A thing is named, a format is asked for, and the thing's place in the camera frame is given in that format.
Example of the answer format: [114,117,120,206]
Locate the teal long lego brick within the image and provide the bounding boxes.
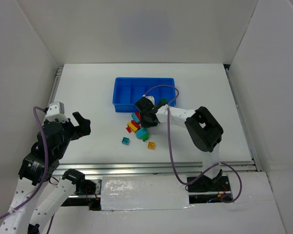
[131,112,141,124]

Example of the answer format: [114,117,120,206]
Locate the teal rounded lego brick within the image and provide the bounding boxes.
[135,128,148,139]

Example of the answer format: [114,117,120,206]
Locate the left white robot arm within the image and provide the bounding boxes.
[0,111,91,234]

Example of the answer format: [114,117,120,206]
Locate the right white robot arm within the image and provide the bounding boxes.
[135,96,224,188]

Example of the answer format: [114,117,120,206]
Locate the red yellow lego cluster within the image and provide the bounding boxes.
[126,120,141,133]

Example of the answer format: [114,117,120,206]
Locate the blue divided plastic bin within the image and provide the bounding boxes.
[112,77,176,113]

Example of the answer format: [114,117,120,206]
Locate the small orange lego brick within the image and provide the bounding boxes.
[147,141,155,150]

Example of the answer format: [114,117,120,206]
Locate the small teal lego brick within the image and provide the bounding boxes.
[122,137,130,145]

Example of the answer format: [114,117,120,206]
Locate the white foil covered panel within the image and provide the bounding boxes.
[101,175,190,211]

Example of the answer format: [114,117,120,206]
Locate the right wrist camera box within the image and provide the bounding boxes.
[143,95,155,105]

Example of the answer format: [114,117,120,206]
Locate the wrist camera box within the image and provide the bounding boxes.
[45,102,67,122]
[143,95,155,105]

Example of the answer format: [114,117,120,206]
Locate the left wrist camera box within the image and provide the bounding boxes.
[45,102,67,122]

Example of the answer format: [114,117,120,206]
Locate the aluminium front rail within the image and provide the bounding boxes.
[53,161,257,176]

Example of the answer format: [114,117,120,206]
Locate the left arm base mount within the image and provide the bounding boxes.
[62,179,102,211]

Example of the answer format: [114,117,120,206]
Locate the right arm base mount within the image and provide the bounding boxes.
[186,175,233,204]

